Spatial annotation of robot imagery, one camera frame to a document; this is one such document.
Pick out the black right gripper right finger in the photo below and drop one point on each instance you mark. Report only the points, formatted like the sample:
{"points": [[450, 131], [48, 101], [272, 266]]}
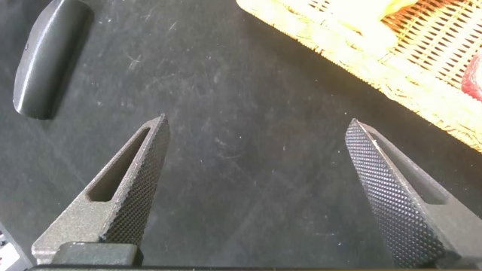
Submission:
{"points": [[406, 203]]}

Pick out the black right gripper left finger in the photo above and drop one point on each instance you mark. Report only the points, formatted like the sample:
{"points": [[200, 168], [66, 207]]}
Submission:
{"points": [[128, 195]]}

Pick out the black curved plastic object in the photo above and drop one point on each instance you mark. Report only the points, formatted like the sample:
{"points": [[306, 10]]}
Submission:
{"points": [[45, 67]]}

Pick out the yellow banana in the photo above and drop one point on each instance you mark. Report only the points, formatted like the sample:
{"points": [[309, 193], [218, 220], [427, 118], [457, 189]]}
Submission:
{"points": [[361, 19]]}

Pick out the wicker basket with food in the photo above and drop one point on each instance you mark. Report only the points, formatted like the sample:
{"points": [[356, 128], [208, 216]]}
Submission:
{"points": [[414, 79]]}

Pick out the black table cloth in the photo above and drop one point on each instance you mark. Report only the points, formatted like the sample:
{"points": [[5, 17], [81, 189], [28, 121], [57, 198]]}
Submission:
{"points": [[244, 169]]}

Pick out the grey robot chassis part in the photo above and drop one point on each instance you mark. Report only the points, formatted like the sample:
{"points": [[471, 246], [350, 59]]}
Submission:
{"points": [[9, 252]]}

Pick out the red apple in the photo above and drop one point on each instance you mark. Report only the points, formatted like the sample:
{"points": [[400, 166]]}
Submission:
{"points": [[473, 81]]}

